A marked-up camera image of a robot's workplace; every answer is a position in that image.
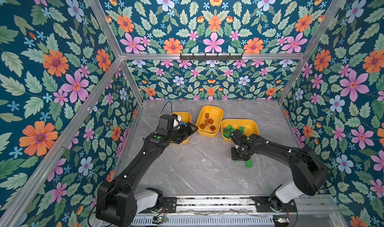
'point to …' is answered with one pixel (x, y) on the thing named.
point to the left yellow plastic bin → (185, 117)
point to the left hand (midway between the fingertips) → (196, 128)
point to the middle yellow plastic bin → (216, 113)
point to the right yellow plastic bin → (251, 127)
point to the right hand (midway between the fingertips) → (233, 157)
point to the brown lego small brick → (207, 115)
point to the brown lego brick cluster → (211, 121)
